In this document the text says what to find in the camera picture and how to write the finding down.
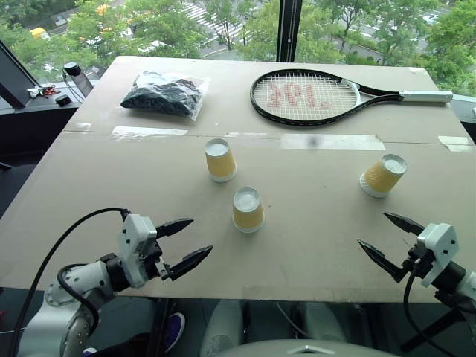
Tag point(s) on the wide white tape strip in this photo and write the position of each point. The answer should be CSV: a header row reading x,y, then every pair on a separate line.
x,y
331,142

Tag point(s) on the yellow paper cup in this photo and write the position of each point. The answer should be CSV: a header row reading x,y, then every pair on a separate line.
x,y
381,178
220,163
247,215

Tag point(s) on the small black round cap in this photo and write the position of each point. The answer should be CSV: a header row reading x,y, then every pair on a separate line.
x,y
62,100

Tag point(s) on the black and white tennis racket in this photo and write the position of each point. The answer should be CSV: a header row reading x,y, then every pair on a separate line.
x,y
424,97

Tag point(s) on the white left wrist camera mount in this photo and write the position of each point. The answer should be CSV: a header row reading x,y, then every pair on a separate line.
x,y
135,230

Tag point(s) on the black window frame post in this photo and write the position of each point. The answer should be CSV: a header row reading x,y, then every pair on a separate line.
x,y
289,29

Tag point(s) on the silver robot torso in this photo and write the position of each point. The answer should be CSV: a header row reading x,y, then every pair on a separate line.
x,y
308,351

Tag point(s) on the clear bag of black items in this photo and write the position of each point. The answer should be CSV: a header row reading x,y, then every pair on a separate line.
x,y
163,96

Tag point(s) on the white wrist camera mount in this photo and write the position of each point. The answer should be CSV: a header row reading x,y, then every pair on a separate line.
x,y
135,230
439,241

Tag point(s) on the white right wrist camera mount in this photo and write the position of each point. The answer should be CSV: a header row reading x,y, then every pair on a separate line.
x,y
439,241

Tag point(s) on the long clear tape strip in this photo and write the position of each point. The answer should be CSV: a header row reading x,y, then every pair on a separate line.
x,y
148,132

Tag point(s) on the purple shoe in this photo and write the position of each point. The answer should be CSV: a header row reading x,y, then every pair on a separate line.
x,y
174,331

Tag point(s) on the short white tape strip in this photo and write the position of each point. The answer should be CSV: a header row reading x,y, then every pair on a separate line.
x,y
455,143

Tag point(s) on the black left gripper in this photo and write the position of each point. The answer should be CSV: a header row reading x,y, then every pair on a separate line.
x,y
154,260

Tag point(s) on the dark slanted window frame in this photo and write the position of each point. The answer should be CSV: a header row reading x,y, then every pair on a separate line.
x,y
16,78

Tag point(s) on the red and white small items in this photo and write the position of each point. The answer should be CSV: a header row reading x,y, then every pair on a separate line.
x,y
41,91

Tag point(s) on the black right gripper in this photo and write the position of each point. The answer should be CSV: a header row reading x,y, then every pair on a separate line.
x,y
418,262

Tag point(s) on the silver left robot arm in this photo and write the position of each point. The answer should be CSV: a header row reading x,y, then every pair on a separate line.
x,y
80,278

